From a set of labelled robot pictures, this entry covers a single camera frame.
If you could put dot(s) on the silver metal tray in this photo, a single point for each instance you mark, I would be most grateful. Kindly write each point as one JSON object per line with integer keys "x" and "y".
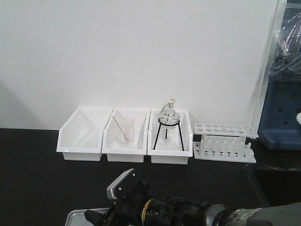
{"x": 77, "y": 218}

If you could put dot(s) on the white right storage bin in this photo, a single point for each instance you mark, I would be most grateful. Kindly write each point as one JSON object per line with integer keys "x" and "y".
{"x": 170, "y": 146}

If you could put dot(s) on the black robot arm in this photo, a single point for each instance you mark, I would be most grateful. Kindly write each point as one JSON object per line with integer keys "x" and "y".
{"x": 178, "y": 211}

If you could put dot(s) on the black lab sink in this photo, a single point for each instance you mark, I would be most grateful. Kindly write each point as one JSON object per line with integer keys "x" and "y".
{"x": 275, "y": 185}

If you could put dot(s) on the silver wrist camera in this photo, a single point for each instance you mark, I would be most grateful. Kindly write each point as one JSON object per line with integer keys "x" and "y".
{"x": 116, "y": 183}

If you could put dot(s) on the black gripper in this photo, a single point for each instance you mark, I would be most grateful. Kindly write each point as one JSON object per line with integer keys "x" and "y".
{"x": 125, "y": 211}

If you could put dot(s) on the white test tube rack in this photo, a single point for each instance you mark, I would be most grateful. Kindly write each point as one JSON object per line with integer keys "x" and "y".
{"x": 224, "y": 142}

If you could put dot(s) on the white left storage bin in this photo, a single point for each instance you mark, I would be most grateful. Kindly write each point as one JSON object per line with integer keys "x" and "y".
{"x": 81, "y": 137}

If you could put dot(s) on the white middle storage bin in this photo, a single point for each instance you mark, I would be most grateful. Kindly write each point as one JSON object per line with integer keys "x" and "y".
{"x": 138, "y": 150}

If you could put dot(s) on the white gooseneck lab faucet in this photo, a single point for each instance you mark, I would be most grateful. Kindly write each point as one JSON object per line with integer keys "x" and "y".
{"x": 298, "y": 118}

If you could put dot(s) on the white storage bin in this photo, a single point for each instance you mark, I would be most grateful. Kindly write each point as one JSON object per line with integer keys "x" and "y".
{"x": 81, "y": 137}
{"x": 170, "y": 146}
{"x": 138, "y": 150}

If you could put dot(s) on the glass alcohol lamp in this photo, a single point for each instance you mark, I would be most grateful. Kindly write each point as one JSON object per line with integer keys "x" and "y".
{"x": 168, "y": 117}

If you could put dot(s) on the blue pegboard drying rack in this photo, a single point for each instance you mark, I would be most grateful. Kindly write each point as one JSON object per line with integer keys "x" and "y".
{"x": 278, "y": 128}

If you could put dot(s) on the glass stirring rod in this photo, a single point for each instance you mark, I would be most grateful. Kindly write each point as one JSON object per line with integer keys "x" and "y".
{"x": 121, "y": 130}

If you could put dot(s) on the clear plastic bag of pegs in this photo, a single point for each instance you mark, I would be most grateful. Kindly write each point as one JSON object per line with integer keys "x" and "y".
{"x": 286, "y": 42}

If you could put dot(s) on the glass beaker in bin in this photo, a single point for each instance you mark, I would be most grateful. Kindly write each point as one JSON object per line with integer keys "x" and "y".
{"x": 128, "y": 126}

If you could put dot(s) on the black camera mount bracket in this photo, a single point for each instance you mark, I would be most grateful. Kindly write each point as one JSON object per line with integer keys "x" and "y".
{"x": 126, "y": 184}

